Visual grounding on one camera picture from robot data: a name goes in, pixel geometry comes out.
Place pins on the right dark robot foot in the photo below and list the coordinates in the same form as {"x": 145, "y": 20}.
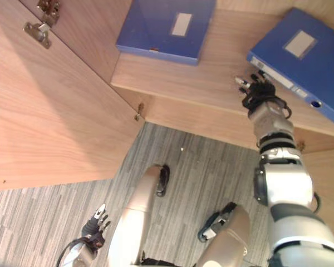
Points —
{"x": 214, "y": 225}

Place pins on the small brass door catch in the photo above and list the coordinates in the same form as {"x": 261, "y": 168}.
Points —
{"x": 139, "y": 111}

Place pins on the metal door hinge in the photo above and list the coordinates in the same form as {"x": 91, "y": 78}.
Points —
{"x": 39, "y": 33}
{"x": 48, "y": 9}

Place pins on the right silver robot leg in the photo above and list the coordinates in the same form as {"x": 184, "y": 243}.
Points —
{"x": 225, "y": 242}

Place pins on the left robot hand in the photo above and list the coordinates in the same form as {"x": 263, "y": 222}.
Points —
{"x": 96, "y": 222}

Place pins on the wooden cabinet door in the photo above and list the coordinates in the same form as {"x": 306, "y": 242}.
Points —
{"x": 44, "y": 111}

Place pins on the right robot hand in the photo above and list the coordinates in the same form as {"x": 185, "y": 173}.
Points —
{"x": 258, "y": 91}

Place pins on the wooden cabinet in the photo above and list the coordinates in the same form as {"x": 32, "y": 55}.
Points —
{"x": 211, "y": 83}

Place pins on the blue file folder box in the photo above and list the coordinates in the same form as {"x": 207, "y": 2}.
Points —
{"x": 167, "y": 27}
{"x": 297, "y": 58}

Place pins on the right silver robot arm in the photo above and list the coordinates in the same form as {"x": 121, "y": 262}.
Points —
{"x": 286, "y": 178}

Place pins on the dark robot foot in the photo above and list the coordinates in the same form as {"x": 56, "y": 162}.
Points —
{"x": 162, "y": 180}
{"x": 214, "y": 225}

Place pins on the left dark robot foot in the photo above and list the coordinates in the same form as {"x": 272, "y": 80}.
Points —
{"x": 162, "y": 180}

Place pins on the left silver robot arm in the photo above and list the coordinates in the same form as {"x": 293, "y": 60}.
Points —
{"x": 75, "y": 251}

